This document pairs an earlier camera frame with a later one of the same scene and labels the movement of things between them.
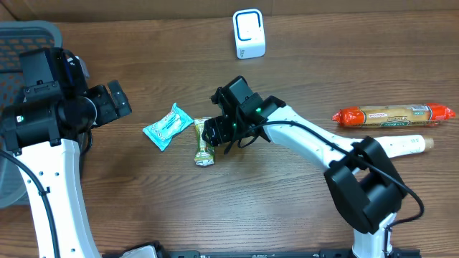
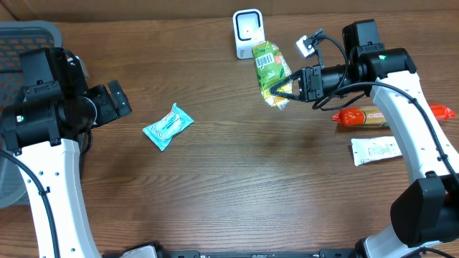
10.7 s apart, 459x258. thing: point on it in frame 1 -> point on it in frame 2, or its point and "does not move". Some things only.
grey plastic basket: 16,37 does not move
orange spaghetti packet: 394,115 does not move
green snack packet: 205,152 -> 270,69
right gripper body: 231,129 -> 315,74
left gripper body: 106,107 does not move
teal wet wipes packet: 162,130 does not move
